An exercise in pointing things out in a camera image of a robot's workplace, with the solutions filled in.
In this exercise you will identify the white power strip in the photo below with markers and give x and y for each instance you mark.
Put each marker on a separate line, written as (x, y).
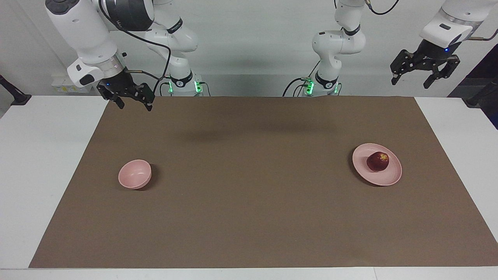
(62, 87)

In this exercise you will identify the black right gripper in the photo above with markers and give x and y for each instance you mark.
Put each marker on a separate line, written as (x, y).
(118, 83)

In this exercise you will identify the dark red apple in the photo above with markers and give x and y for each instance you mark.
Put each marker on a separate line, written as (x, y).
(377, 161)

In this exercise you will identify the dark background cabinet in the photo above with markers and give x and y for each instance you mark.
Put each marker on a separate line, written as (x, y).
(490, 66)

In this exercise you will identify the pink plate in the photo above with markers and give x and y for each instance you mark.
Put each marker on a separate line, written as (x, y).
(383, 179)

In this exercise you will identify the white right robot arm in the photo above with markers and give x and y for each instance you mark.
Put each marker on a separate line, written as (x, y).
(81, 31)

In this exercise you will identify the black table clamp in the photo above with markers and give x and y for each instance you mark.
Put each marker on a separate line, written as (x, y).
(21, 99)
(476, 100)

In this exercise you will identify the brown table mat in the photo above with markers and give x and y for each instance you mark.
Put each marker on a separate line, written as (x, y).
(249, 194)

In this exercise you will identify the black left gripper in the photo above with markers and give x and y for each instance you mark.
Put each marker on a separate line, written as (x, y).
(430, 52)

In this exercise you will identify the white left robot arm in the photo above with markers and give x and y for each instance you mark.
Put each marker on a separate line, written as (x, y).
(334, 46)

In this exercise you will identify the pink bowl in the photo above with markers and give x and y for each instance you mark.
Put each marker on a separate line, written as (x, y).
(134, 175)

